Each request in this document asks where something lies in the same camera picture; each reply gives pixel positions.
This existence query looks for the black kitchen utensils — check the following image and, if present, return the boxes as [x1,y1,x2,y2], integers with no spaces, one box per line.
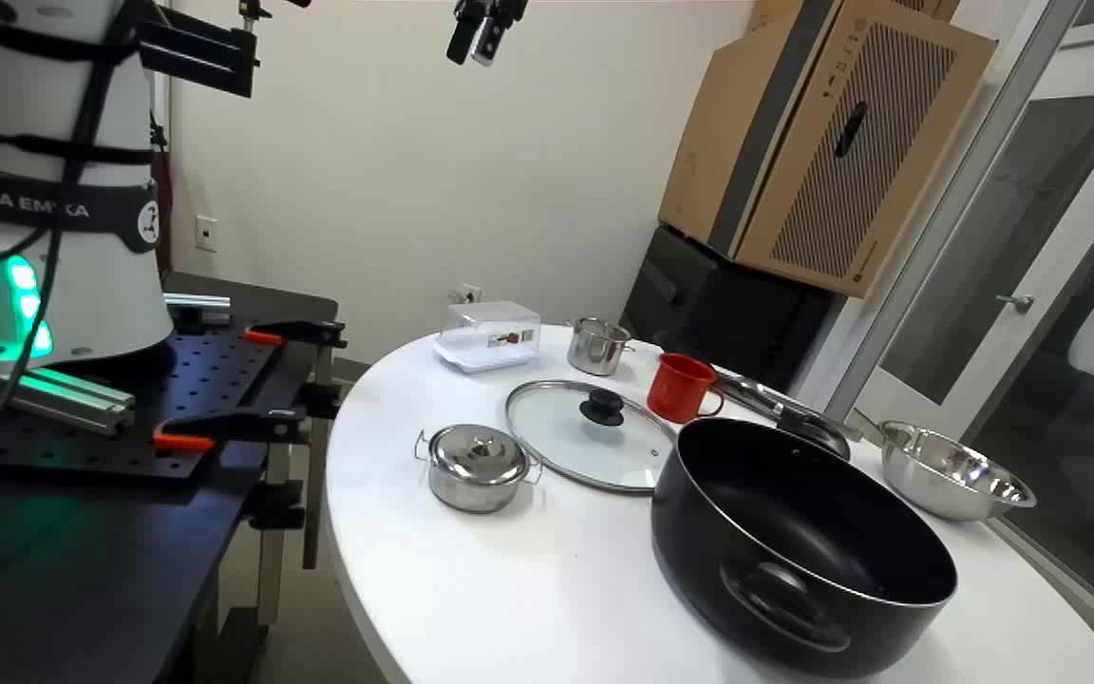
[716,374,851,459]

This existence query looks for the small silver pot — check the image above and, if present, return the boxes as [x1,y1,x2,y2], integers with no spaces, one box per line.
[412,431,543,515]

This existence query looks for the black mounting breadboard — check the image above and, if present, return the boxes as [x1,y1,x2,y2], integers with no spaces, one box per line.
[0,330,306,484]

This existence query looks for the far orange-handled clamp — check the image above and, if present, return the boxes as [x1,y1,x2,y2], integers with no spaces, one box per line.
[244,320,347,349]

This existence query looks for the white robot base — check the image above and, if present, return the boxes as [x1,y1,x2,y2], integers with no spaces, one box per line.
[0,0,169,365]

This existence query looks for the small silver pot lid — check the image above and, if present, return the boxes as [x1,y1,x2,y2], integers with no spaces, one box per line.
[430,422,524,479]

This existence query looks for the round white table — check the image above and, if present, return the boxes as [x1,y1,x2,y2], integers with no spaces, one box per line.
[325,326,1094,684]

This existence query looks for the black hard case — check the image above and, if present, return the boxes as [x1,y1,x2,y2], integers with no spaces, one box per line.
[621,229,830,393]

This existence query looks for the near orange-handled clamp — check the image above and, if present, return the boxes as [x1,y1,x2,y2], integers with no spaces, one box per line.
[150,411,306,457]

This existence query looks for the large black pot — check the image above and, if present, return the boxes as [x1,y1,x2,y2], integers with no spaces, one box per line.
[650,419,957,677]

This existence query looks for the glass lid with black knob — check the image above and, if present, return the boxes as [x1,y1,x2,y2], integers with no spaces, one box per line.
[506,379,677,495]

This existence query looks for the cardboard box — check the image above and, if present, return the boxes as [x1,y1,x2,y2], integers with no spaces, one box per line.
[658,0,995,296]

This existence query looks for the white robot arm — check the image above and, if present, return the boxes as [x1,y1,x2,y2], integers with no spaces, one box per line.
[444,0,528,66]

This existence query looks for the door handle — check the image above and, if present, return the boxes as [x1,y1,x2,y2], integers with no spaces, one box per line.
[995,292,1034,317]

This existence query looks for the orange-handled clamp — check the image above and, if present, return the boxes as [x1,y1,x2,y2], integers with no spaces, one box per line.
[150,411,306,457]
[244,320,347,349]

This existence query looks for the silver metal bowl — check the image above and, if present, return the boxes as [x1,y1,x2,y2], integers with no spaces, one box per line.
[868,419,1038,521]

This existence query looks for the black camera on stand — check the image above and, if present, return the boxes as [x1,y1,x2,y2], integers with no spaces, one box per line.
[135,8,253,96]

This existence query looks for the clear plastic container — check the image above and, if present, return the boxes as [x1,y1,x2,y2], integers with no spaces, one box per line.
[433,302,538,374]

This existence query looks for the aluminium extrusion rail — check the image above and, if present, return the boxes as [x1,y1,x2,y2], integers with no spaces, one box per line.
[0,365,135,436]

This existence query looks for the red cup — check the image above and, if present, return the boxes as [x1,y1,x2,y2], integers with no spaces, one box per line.
[644,355,724,422]

